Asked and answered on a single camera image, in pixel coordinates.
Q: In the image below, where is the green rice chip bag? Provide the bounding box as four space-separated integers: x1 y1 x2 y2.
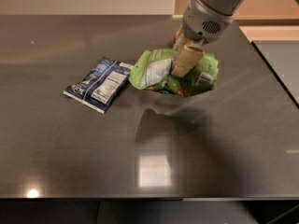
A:
129 49 219 97

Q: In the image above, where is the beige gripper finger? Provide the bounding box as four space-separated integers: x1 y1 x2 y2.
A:
171 45 205 77
173 34 194 54

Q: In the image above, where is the blue chip bag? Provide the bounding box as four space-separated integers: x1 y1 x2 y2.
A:
63 57 133 114

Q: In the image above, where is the red apple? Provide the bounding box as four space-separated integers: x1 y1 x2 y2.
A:
173 31 180 45

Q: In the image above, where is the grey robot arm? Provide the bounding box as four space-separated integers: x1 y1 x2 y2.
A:
171 0 244 77

